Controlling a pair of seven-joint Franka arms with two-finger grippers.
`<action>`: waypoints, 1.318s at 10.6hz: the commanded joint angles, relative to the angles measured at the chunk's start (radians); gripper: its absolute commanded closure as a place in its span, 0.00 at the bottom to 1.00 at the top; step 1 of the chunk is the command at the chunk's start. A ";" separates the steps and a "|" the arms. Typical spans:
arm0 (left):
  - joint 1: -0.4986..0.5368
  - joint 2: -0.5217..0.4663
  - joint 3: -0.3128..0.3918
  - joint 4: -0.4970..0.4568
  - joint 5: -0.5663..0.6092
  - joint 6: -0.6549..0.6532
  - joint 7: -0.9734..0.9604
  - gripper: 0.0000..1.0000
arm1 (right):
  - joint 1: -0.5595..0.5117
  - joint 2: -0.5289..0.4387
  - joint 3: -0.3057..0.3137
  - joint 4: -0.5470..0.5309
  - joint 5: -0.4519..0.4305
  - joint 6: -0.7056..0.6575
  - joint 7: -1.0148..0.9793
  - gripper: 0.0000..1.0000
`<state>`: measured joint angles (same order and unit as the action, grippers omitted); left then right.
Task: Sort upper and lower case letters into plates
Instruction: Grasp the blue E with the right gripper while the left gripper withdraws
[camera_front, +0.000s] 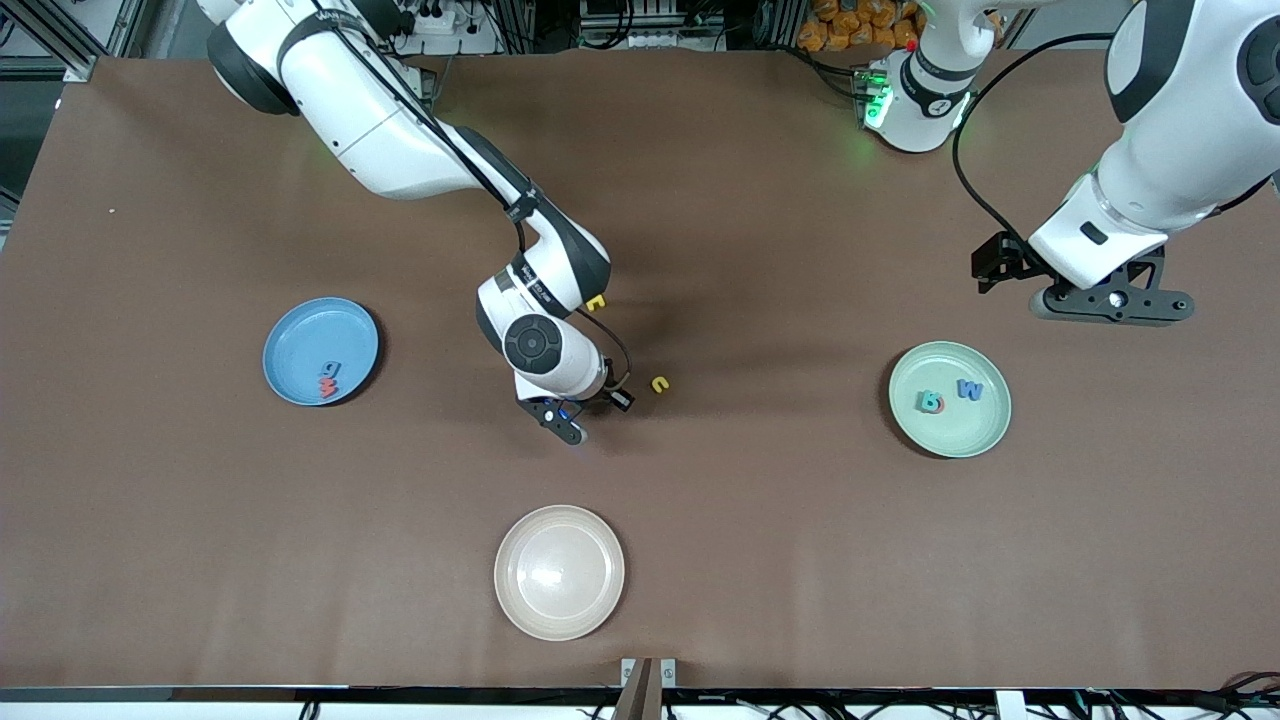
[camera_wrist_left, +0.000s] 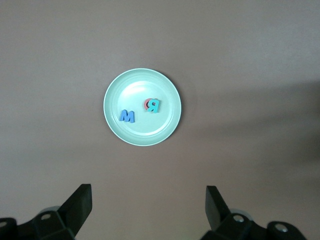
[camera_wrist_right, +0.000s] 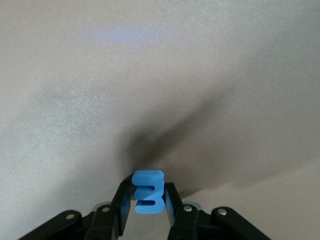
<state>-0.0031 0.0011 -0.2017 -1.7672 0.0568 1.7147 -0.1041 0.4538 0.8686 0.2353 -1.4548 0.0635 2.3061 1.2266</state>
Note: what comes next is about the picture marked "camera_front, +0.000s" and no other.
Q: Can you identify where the blue plate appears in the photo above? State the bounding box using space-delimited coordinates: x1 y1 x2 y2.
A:
262 297 381 407

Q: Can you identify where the black and red cable bundle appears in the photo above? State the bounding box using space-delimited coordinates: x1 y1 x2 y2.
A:
1080 668 1280 720

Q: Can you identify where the dark equipment rack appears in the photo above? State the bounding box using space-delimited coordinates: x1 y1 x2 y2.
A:
520 0 801 53

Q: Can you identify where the beige plate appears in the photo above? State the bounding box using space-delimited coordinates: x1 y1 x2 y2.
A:
493 504 627 642

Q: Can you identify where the aluminium frame post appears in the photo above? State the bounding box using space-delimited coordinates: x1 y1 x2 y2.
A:
0 0 101 83
1200 0 1280 71

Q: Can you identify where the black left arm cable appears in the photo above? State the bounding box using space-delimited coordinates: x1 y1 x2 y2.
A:
950 32 1121 243

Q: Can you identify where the pale green plate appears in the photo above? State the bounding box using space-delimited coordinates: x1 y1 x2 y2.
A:
888 341 1013 459

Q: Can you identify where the pile of orange objects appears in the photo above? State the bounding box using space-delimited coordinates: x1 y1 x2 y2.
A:
797 0 923 53

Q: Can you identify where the black arm base connector box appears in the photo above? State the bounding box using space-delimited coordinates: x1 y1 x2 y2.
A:
852 64 893 129

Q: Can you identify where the brown camera post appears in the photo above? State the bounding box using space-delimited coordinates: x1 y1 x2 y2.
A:
612 657 653 720

